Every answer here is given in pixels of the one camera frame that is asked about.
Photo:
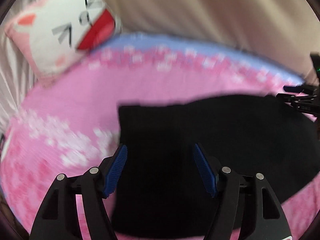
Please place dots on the cat face pillow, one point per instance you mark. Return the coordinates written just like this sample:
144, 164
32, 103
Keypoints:
55, 34

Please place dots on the white satin fabric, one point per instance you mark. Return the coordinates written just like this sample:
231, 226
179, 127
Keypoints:
17, 78

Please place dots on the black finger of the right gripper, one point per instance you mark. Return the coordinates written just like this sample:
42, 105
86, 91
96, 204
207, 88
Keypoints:
308, 104

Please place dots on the black pants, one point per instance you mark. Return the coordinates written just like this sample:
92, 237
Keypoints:
160, 193

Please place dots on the pink floral bed sheet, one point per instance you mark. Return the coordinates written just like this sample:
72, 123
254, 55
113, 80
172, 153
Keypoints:
73, 125

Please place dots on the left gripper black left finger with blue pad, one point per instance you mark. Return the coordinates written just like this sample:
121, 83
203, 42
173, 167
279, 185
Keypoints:
57, 217

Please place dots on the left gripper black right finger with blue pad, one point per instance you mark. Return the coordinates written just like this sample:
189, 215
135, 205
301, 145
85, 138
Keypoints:
247, 201

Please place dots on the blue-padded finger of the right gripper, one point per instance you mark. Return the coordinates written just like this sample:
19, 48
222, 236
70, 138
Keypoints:
296, 89

